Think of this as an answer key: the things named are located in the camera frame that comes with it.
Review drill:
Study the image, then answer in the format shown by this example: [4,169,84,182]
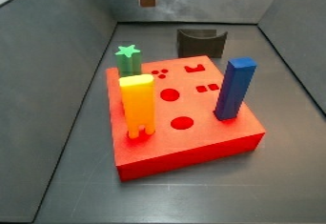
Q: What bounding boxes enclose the yellow peg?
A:
[119,74,155,138]

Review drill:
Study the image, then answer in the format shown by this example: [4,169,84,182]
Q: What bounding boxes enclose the red block with shaped holes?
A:
[106,56,265,181]

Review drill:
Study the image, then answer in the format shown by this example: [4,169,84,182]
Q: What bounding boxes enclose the green star peg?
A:
[115,45,142,77]

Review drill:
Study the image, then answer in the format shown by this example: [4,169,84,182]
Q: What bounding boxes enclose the blue rectangular peg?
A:
[214,57,258,120]

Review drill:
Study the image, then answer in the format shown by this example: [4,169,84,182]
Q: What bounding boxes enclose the black curved fixture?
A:
[177,29,229,58]

